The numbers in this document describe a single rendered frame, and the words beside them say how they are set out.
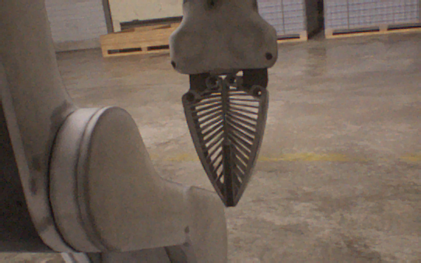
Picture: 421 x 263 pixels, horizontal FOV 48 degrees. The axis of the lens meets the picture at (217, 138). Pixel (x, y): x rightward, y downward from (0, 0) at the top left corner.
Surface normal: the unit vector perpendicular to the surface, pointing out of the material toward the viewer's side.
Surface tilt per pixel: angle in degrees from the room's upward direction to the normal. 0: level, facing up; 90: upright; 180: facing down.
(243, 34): 76
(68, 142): 44
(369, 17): 88
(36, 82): 90
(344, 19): 90
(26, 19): 90
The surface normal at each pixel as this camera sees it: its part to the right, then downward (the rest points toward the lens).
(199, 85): -0.22, 0.06
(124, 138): 0.97, -0.07
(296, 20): -0.34, 0.30
